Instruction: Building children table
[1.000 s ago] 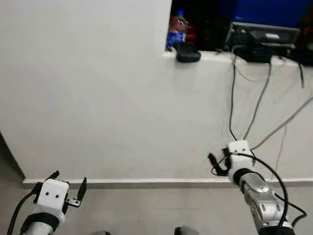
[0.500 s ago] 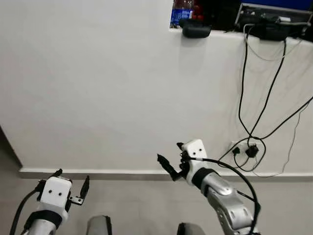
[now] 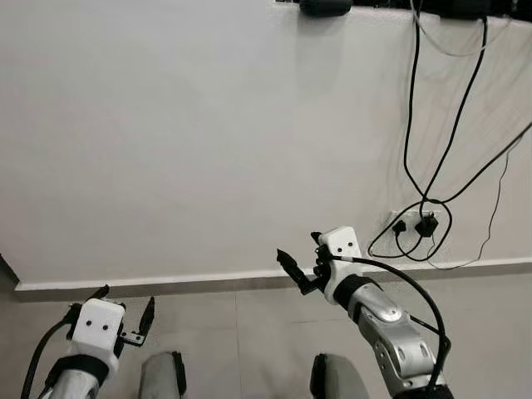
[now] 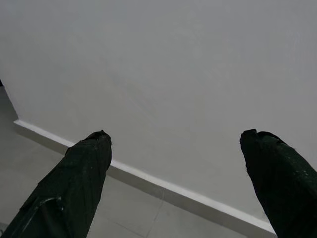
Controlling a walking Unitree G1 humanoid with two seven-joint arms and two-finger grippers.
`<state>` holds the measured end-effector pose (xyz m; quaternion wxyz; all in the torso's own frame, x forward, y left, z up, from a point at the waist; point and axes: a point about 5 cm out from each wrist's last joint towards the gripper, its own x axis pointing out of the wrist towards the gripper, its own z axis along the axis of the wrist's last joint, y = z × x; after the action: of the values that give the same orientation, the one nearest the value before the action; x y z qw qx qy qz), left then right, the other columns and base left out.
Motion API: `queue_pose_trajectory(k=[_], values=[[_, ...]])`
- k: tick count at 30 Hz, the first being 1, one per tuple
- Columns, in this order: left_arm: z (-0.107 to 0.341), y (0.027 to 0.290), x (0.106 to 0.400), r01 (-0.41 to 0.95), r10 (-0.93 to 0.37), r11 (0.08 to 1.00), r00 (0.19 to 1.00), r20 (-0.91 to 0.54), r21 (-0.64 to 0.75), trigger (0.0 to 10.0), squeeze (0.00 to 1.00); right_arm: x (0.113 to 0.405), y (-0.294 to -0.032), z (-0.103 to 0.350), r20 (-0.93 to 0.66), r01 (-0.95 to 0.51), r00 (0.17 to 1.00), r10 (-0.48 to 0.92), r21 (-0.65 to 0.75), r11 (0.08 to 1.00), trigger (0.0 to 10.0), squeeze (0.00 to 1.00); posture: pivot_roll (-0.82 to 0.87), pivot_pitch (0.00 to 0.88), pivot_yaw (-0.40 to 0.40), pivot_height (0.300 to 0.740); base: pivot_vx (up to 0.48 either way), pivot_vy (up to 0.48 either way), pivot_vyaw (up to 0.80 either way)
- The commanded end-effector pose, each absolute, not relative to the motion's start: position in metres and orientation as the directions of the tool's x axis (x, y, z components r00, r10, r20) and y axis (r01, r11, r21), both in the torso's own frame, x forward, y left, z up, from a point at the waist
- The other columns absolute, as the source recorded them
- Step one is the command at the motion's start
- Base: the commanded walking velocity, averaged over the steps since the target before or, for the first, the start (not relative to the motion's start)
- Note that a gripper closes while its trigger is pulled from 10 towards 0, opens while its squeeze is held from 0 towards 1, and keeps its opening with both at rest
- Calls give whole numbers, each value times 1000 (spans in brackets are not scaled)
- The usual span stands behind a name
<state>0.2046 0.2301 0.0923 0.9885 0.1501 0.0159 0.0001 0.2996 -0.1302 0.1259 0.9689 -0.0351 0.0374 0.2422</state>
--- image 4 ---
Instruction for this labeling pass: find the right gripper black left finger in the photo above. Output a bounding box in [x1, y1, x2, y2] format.
[0, 129, 113, 238]

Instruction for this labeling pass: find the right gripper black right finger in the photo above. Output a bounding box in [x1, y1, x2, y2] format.
[239, 128, 317, 238]

